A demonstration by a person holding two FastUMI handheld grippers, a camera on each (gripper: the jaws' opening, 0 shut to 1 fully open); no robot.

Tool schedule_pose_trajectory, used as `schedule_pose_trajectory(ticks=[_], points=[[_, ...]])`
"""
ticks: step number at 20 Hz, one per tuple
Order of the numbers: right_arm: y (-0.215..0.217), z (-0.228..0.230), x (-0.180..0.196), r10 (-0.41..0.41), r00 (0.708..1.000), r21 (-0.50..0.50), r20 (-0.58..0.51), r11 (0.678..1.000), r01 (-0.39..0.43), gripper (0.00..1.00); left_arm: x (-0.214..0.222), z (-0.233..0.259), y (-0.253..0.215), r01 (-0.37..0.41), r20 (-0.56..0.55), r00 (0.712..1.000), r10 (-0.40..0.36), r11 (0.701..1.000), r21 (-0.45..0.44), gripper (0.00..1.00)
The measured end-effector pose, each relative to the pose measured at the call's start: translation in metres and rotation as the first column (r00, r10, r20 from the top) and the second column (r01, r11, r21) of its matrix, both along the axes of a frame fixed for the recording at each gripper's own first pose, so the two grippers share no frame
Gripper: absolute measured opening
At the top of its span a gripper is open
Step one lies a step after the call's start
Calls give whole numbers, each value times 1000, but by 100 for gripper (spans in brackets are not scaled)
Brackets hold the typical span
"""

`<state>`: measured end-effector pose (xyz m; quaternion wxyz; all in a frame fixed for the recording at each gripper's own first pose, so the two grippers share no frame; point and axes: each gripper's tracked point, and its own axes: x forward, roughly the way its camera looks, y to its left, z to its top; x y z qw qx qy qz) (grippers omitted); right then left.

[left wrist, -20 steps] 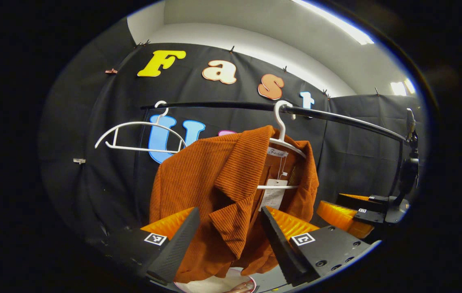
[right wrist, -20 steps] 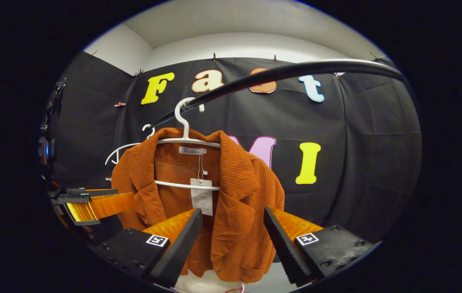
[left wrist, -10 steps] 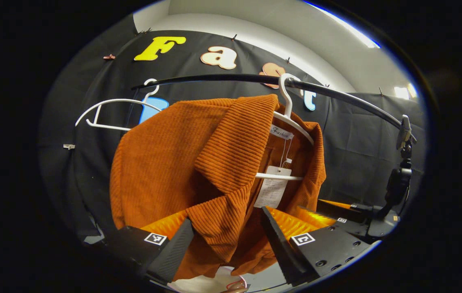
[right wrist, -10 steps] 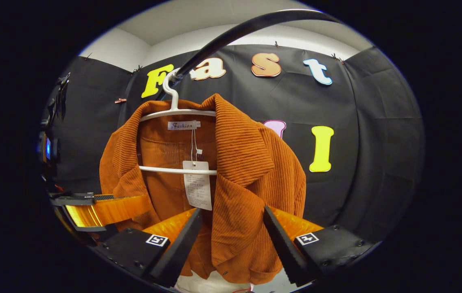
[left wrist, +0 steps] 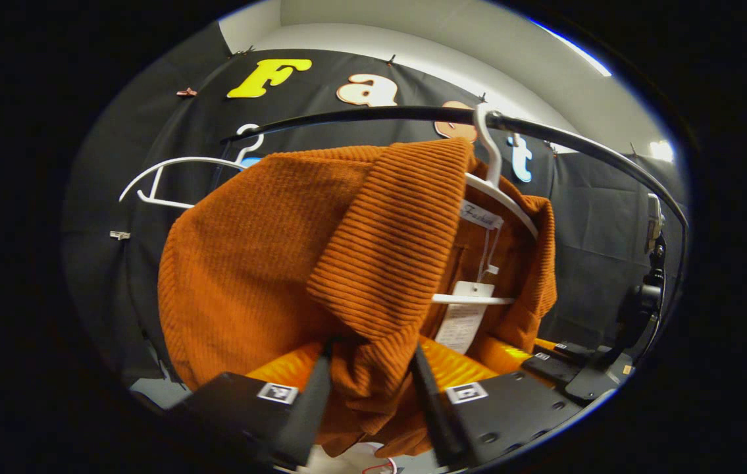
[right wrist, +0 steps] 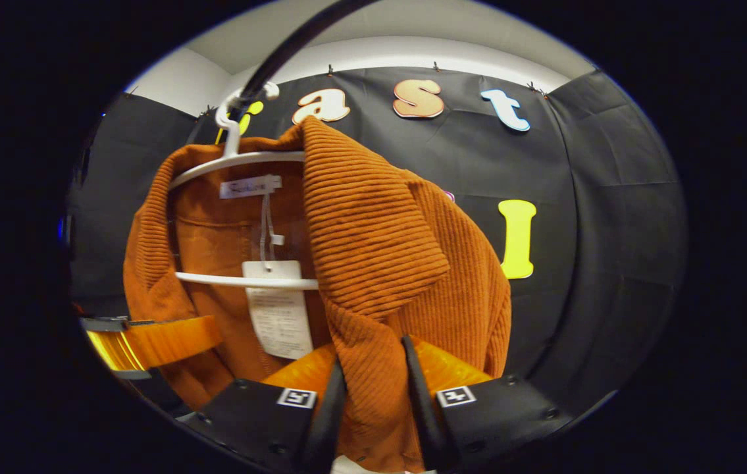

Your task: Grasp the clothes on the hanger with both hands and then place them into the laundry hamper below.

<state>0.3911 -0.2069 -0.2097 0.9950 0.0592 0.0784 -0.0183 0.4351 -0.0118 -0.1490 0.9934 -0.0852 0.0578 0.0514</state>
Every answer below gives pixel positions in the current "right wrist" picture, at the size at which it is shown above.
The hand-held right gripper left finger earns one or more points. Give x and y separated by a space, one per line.
255 418

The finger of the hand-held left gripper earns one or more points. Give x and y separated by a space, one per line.
169 339

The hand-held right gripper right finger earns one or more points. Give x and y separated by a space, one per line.
422 408

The white plastic hanger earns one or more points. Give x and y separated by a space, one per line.
241 159

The black clothes rack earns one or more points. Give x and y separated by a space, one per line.
281 59

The white paper garment tag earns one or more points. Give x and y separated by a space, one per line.
281 316

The black backdrop cloth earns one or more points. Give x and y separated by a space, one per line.
610 230

